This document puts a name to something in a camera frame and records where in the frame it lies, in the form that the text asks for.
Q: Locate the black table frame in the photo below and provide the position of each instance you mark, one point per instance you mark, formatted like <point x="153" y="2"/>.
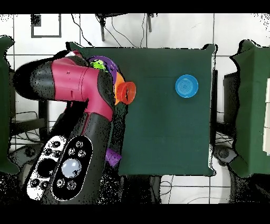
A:
<point x="27" y="124"/>

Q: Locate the black tripod stand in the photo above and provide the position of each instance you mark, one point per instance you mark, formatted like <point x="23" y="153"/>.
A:
<point x="102" y="31"/>

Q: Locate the flat-bottomed light blue bowl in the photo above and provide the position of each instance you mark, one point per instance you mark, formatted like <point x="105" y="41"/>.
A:
<point x="186" y="86"/>

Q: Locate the purple cup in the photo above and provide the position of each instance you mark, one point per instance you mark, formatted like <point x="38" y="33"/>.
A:
<point x="112" y="157"/>

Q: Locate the black square floor frame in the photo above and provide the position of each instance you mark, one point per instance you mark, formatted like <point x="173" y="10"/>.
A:
<point x="35" y="20"/>

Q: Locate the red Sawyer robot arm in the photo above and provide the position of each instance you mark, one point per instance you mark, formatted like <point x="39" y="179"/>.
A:
<point x="80" y="84"/>

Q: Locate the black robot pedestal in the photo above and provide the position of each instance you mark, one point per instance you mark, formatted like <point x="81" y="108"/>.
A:
<point x="137" y="190"/>

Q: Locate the green cup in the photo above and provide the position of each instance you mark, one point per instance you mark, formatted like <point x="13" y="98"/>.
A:
<point x="98" y="64"/>

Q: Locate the small orange bowl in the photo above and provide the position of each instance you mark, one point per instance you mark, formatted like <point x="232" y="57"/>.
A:
<point x="128" y="93"/>

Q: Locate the dark green tablecloth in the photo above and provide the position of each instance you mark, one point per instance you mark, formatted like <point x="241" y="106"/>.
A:
<point x="168" y="126"/>

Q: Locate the large yellow-orange bowl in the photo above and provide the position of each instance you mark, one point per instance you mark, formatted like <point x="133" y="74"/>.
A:
<point x="119" y="80"/>

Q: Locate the black chair base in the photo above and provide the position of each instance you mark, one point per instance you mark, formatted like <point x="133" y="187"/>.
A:
<point x="223" y="153"/>
<point x="22" y="155"/>

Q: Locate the purple bowl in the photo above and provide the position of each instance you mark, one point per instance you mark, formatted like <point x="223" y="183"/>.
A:
<point x="112" y="65"/>

